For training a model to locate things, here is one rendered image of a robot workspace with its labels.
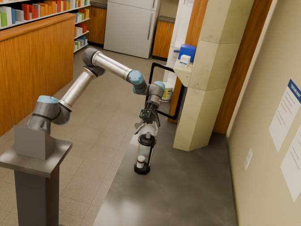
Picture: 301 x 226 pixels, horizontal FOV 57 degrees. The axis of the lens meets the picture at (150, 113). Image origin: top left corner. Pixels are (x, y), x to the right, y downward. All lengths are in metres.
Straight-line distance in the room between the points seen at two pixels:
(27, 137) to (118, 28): 5.44
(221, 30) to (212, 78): 0.30
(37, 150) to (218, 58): 1.19
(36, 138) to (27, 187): 0.36
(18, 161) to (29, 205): 0.37
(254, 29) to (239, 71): 0.30
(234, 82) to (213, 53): 0.52
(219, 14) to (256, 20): 0.46
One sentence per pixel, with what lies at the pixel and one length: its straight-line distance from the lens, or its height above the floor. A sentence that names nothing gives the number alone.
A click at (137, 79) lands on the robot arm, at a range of 1.57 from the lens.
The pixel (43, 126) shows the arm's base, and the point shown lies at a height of 1.13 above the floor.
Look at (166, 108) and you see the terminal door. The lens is 2.23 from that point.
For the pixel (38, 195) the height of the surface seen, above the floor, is 0.68.
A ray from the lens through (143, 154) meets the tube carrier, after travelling 1.61.
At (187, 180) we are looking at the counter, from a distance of 1.74.
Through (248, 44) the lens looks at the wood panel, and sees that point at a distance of 2.09.
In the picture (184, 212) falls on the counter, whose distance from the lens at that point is 1.56.
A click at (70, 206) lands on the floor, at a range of 2.77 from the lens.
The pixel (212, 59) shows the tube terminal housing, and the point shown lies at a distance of 1.71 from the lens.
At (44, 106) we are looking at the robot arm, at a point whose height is 1.22.
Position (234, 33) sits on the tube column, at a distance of 1.76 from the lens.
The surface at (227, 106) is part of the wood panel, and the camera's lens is 2.23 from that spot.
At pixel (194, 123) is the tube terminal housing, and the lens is 1.87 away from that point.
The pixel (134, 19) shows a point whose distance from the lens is 6.78.
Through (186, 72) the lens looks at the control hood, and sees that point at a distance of 1.74.
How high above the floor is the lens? 2.04
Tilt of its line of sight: 28 degrees down
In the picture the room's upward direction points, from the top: 11 degrees clockwise
